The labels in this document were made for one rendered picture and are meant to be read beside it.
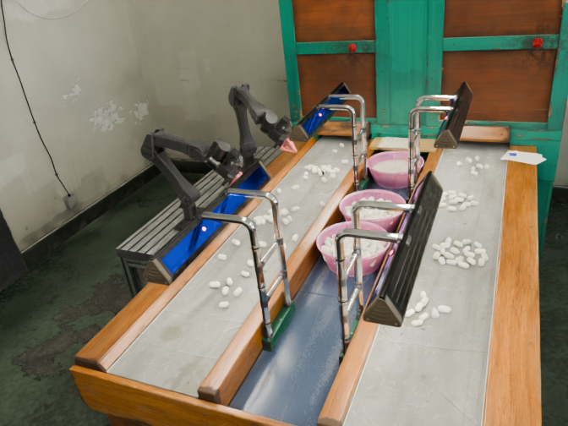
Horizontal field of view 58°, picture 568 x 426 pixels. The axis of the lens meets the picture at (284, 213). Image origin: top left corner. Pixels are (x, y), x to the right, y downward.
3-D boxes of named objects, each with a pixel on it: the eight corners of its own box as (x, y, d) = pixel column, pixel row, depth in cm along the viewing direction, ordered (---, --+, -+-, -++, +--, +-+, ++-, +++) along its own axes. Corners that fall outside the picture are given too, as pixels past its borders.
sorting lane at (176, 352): (107, 377, 145) (106, 372, 144) (319, 143, 289) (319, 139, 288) (199, 403, 134) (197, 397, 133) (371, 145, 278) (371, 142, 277)
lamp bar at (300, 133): (289, 141, 205) (286, 123, 202) (335, 95, 255) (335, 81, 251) (308, 142, 202) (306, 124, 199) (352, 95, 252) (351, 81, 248)
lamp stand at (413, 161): (406, 208, 223) (406, 107, 202) (414, 188, 239) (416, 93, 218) (451, 212, 215) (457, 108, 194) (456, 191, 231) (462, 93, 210)
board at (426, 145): (368, 149, 262) (368, 147, 261) (375, 139, 274) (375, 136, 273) (434, 152, 249) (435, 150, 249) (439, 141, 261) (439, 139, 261)
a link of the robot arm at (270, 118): (282, 120, 238) (273, 98, 240) (266, 125, 235) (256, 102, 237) (276, 132, 248) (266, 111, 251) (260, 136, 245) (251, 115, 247)
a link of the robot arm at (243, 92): (271, 110, 245) (243, 78, 263) (254, 114, 241) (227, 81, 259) (270, 130, 253) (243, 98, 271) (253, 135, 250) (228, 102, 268)
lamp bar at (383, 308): (362, 322, 107) (361, 294, 103) (416, 191, 156) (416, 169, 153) (401, 329, 104) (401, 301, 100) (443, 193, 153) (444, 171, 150)
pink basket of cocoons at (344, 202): (342, 243, 203) (341, 222, 198) (338, 211, 226) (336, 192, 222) (411, 238, 201) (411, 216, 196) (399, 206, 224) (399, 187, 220)
